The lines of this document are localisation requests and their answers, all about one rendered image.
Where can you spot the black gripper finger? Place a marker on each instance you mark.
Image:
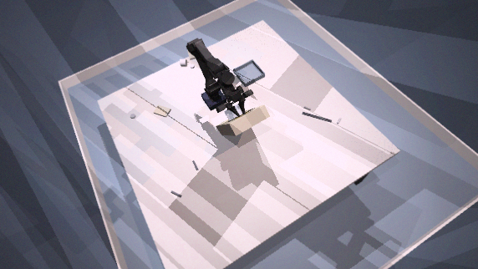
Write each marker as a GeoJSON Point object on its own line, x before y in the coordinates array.
{"type": "Point", "coordinates": [233, 109]}
{"type": "Point", "coordinates": [241, 104]}

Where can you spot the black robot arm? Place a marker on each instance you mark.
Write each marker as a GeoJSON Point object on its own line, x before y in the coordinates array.
{"type": "Point", "coordinates": [212, 68]}

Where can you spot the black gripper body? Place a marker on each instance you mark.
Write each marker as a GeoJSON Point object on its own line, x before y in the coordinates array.
{"type": "Point", "coordinates": [230, 104]}

